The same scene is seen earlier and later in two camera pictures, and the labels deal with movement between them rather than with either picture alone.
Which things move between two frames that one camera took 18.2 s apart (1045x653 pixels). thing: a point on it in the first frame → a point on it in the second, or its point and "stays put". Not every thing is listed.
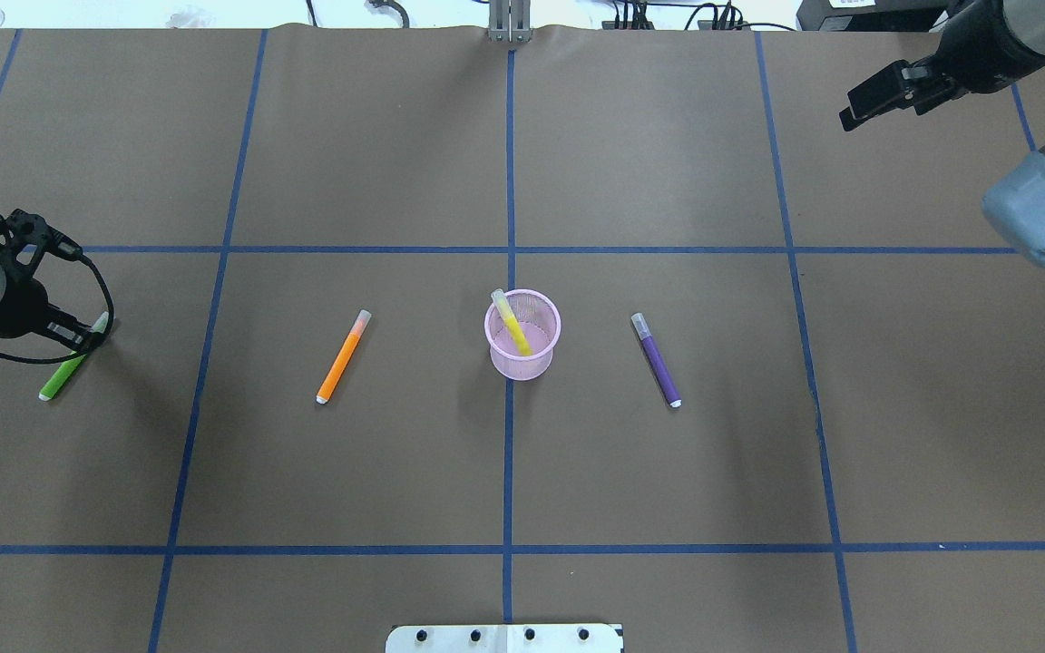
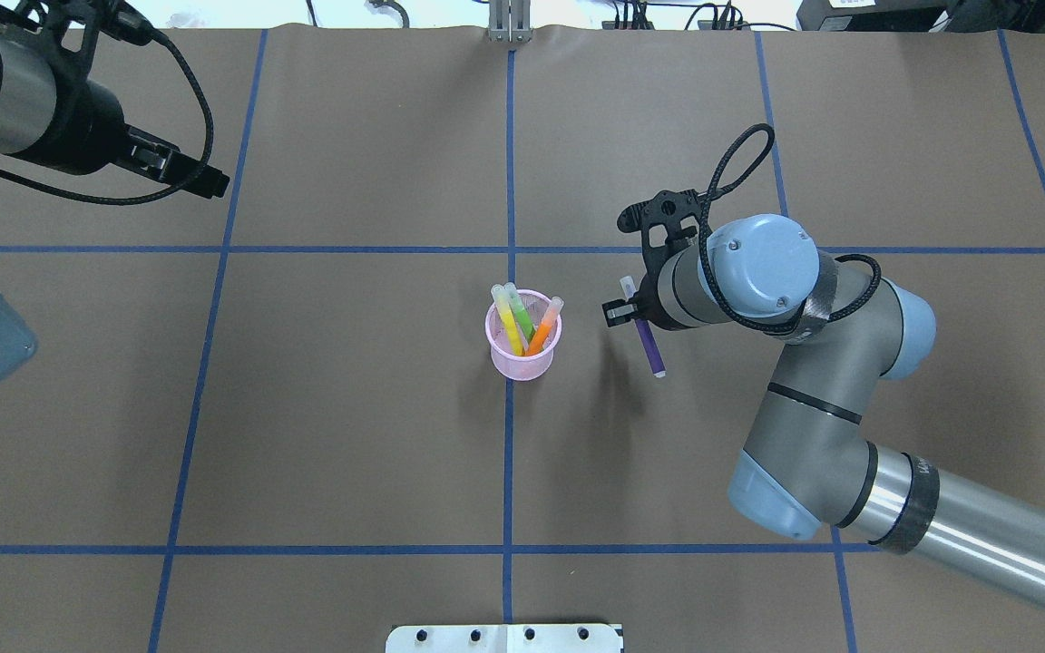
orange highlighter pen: x=343 y=356 → x=540 y=337
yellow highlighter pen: x=512 y=321 stays put
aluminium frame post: x=510 y=21 stays put
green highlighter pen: x=70 y=365 → x=519 y=311
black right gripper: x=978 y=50 → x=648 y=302
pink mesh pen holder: x=540 y=320 stays put
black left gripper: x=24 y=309 → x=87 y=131
